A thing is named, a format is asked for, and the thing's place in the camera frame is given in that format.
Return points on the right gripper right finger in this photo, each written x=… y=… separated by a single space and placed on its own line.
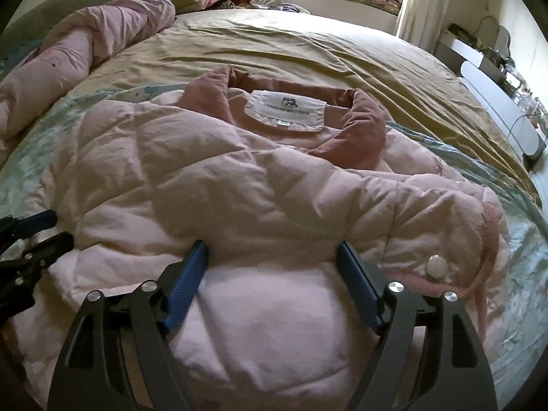
x=453 y=371

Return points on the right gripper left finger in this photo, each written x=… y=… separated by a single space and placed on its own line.
x=91 y=371

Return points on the pink quilted jacket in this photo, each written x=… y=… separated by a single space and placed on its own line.
x=272 y=175

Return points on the teal cartoon print blanket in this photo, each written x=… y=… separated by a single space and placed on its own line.
x=524 y=322

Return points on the pink rolled duvet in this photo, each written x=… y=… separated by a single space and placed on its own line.
x=77 y=44

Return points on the grey padded headboard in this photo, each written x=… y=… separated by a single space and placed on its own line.
x=64 y=4

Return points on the white dressing table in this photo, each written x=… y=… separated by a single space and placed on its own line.
x=484 y=63

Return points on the tan bed sheet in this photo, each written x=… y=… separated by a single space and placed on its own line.
x=418 y=91

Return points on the right cream curtain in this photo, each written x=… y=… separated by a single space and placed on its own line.
x=420 y=21

